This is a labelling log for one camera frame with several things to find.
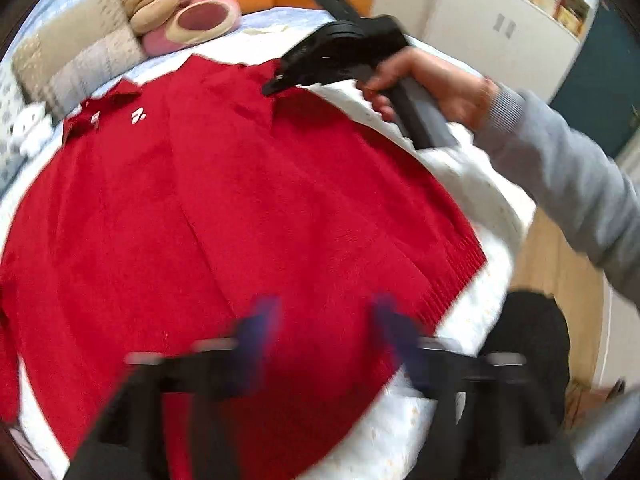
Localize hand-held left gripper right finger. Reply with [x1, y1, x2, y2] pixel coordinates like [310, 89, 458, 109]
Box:
[372, 292, 581, 480]

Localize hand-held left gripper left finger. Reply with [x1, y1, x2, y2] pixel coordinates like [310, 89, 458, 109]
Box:
[65, 295, 283, 480]

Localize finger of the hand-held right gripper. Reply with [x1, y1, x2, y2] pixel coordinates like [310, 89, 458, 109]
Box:
[262, 59, 321, 97]

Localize red knit sweater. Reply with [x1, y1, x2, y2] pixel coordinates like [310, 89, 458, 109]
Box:
[0, 55, 488, 480]

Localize person's right forearm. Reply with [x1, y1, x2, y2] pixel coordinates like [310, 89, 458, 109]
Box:
[472, 77, 640, 271]

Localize person's right hand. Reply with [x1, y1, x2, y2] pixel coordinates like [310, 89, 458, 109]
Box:
[360, 47, 501, 131]

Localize pink plush toy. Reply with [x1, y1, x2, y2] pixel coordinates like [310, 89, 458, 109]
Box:
[142, 0, 243, 56]

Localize white cabinet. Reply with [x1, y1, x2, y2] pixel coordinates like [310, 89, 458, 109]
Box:
[422, 0, 603, 106]

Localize person's black pants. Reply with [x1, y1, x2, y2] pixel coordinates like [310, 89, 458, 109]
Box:
[480, 290, 571, 431]

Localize white daisy blanket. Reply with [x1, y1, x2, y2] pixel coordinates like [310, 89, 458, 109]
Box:
[0, 25, 538, 480]

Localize beige dotted pillow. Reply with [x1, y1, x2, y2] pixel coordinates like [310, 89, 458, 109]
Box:
[10, 0, 146, 111]

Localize person's grey top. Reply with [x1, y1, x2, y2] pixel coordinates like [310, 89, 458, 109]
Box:
[570, 390, 640, 480]

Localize dark teal door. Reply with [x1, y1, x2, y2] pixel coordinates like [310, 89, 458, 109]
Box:
[550, 5, 640, 131]

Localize small white plush toy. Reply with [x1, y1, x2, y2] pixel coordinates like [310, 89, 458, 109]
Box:
[12, 102, 56, 158]

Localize floral white pillow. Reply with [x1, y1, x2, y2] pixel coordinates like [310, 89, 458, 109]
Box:
[0, 65, 26, 196]

